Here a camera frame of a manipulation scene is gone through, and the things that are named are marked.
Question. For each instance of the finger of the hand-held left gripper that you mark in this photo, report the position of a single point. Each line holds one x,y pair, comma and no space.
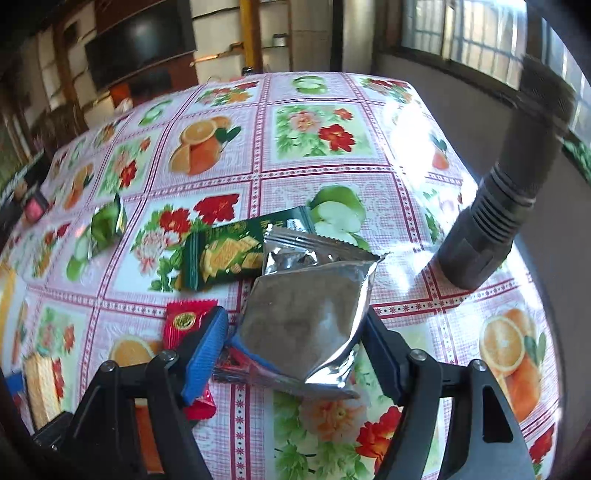
16,383

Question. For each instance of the wooden television cabinet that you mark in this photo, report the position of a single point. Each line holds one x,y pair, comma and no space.
157,83

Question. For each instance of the black television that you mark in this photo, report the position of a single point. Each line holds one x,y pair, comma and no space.
138,41

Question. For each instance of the dark green biscuit packet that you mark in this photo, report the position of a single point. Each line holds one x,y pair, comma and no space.
221,258

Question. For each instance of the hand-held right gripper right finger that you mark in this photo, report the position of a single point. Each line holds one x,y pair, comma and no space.
385,364

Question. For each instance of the dark red snack packet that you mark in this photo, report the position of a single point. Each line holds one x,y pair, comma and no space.
233,362

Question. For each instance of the red crinkled snack packet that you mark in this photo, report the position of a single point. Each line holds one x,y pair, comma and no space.
178,323

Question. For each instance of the silver foil snack packet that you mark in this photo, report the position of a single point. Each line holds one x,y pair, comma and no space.
304,323
295,256

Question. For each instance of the pink box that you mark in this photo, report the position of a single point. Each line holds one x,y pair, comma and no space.
36,210

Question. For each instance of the small green snack packet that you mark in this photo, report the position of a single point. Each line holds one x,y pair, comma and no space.
106,221

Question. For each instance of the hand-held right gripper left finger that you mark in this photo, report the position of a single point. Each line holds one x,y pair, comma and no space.
205,350

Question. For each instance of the floral fruit print tablecloth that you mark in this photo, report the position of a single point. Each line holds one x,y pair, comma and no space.
323,152

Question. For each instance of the orange cracker packet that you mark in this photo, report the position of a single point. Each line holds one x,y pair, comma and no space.
44,392

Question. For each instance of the barred window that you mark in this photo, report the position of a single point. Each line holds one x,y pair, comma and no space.
461,27

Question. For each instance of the wooden wall shelf unit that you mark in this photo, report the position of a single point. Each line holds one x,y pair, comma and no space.
69,78

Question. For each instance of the grey metal flashlight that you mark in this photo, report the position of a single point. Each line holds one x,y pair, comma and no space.
489,230

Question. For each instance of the metal pot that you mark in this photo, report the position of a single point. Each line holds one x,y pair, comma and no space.
280,40

